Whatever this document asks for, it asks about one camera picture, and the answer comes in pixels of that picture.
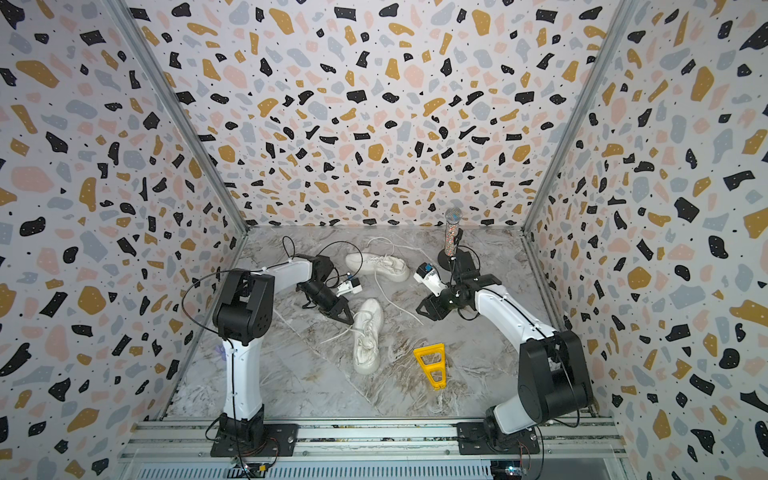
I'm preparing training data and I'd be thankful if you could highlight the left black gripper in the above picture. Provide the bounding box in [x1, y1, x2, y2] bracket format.
[299, 284, 356, 324]

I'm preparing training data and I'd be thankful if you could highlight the sneaker white shoelace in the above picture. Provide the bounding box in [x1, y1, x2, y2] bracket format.
[320, 289, 424, 375]
[365, 236, 434, 279]

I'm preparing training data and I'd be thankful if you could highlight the white knit sneaker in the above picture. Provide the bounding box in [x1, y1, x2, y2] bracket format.
[345, 252, 410, 283]
[353, 298, 383, 375]

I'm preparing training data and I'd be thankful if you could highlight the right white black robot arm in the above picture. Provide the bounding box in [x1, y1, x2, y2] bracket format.
[413, 263, 594, 436]

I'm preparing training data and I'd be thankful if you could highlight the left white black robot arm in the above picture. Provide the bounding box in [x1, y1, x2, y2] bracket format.
[213, 255, 354, 451]

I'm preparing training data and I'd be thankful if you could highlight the yellow plastic triangular stand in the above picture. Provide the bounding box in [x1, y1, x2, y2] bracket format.
[413, 343, 447, 390]

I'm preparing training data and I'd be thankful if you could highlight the sprinkle tube on black base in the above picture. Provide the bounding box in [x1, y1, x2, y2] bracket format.
[438, 207, 471, 272]

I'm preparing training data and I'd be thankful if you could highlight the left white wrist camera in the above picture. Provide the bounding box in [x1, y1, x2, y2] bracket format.
[336, 277, 362, 296]

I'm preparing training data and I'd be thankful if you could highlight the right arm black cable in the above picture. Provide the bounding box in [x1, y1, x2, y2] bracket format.
[443, 242, 595, 480]

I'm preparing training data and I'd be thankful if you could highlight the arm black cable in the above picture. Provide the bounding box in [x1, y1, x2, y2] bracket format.
[179, 235, 366, 480]
[443, 242, 595, 480]

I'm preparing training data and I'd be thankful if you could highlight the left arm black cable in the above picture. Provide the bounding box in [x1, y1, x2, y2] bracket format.
[179, 235, 366, 480]

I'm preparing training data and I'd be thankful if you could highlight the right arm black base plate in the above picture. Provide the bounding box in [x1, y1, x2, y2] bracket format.
[456, 421, 540, 455]

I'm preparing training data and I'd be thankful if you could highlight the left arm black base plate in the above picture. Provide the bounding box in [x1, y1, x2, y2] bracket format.
[210, 420, 299, 458]

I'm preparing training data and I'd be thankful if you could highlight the front aluminium rail frame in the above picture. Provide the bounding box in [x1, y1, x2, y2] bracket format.
[116, 417, 635, 479]

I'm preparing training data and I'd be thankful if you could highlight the left aluminium corner post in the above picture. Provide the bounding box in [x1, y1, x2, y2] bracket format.
[103, 0, 248, 234]

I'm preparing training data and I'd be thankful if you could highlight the aluminium corner post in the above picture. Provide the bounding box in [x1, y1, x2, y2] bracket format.
[103, 0, 248, 234]
[521, 0, 638, 235]

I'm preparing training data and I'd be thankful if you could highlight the right aluminium corner post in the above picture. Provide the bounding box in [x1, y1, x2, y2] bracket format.
[521, 0, 638, 235]

